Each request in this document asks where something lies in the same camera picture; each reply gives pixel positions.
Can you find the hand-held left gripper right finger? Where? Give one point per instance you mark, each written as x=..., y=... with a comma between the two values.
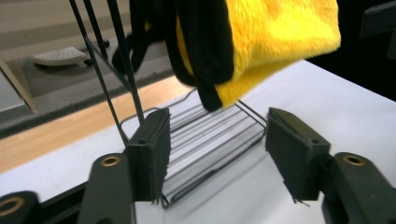
x=294, y=155

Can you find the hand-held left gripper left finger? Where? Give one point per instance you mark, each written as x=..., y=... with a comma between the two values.
x=151, y=155

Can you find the light wooden desk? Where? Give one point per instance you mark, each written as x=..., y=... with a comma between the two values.
x=21, y=90

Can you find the white footrest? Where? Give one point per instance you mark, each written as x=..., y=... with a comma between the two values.
x=59, y=56

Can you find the yellow towel with black trim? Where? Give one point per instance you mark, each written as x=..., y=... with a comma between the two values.
x=274, y=43

